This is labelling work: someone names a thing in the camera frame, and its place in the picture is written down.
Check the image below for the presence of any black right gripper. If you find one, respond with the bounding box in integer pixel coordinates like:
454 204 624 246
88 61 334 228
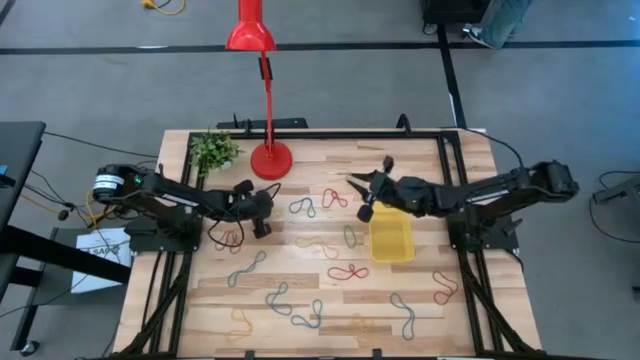
345 154 401 225

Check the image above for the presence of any blue rubber band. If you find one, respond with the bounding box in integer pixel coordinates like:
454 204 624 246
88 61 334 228
288 196 317 220
264 282 293 317
290 298 324 330
227 249 268 289
389 292 417 342

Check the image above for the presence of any yellow rubber band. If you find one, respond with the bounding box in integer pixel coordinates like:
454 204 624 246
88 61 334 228
227 307 255 337
294 235 341 261
344 312 379 334

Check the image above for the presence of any yellow plastic bin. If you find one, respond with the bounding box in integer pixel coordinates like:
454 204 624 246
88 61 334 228
368 201 416 265

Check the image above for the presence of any red desk lamp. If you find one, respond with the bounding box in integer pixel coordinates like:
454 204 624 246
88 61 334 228
224 0 294 181

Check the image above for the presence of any green potted plant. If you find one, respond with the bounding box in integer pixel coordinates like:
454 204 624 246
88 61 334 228
189 128 245 177

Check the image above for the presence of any black power strip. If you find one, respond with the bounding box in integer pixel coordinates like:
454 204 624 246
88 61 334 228
215 117 310 130

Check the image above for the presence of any white paper sheet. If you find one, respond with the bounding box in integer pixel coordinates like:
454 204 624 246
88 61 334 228
70 227 134 295

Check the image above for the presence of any black wheeled cart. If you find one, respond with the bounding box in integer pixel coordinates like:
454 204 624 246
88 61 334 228
421 0 494 36

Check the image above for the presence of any grey box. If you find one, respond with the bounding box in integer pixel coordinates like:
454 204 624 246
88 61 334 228
37 227 132 307

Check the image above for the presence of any person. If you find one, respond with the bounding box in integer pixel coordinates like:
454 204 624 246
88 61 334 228
460 0 535 51

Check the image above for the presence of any black desk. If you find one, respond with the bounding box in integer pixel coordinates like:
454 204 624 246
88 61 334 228
0 121 134 357

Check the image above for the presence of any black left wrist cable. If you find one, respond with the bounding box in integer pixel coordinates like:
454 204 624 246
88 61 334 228
206 182 283 250

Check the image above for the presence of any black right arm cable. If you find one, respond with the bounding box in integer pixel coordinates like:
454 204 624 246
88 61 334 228
464 127 525 169

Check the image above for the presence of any black cable with plug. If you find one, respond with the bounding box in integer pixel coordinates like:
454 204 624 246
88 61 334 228
22 168 101 224

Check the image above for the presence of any yellow floor cable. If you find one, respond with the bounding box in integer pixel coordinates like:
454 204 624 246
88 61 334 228
140 0 187 16

